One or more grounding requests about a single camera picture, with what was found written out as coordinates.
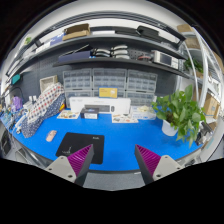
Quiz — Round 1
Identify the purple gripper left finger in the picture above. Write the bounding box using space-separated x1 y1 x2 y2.
46 144 94 186

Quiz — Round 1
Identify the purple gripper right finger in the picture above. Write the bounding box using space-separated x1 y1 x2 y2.
135 145 182 184

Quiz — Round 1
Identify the black mouse pad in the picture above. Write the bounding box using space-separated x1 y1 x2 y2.
56 132 104 164

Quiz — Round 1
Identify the pink computer mouse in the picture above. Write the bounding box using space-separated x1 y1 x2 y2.
46 130 57 142

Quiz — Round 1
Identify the white plant pot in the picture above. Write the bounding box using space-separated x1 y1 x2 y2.
162 120 178 137

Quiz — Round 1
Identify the blue desk mat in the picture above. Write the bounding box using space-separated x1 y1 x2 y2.
13 114 198 171

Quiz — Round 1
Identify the left sticker sheet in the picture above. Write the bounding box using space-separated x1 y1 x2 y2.
57 110 80 119

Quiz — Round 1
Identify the sticker sheet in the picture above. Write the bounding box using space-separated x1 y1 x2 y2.
112 114 138 124
57 110 80 119

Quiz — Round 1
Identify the white box with print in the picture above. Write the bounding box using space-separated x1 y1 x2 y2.
130 105 156 120

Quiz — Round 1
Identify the small black box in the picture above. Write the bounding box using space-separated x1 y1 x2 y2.
80 108 99 119

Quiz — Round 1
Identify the middle sticker sheet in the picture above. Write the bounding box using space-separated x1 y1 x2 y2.
112 114 138 124

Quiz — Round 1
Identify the green potted plant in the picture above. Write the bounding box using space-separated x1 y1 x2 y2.
152 85 206 146

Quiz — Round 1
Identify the patterned cloth bundle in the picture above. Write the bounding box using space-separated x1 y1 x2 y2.
21 82 65 138

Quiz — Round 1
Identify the long white keyboard box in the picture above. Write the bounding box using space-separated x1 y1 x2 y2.
69 97 131 114

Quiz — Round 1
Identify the right grey drawer cabinet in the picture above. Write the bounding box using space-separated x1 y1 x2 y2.
127 70 157 92

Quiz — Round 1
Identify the grey drawer cabinet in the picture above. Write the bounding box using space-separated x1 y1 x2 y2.
63 69 92 90
92 68 127 89
127 70 157 92

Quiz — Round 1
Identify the yellow card box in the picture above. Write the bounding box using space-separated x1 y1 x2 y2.
99 87 117 98

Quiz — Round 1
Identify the cardboard box right rack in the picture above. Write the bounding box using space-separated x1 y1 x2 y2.
204 94 219 117

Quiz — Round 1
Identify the left grey drawer cabinet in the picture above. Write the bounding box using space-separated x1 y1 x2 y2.
63 69 92 90

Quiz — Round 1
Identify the white framed board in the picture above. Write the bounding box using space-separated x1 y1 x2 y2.
40 75 58 92

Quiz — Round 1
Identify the middle grey drawer cabinet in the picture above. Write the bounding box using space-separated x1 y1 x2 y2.
92 68 127 89

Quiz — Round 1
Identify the white instrument on shelf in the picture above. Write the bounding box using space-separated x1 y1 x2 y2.
153 50 179 69

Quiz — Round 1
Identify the cardboard box top shelf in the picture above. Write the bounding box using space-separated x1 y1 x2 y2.
62 23 90 41

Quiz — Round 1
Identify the lower dark wall shelf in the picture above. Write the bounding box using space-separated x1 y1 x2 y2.
54 58 188 78

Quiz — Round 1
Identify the dark wall shelf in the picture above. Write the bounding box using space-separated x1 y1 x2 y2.
54 58 188 78
6 34 185 78

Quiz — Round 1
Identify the upper dark wall shelf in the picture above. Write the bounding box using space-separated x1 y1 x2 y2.
6 34 185 78

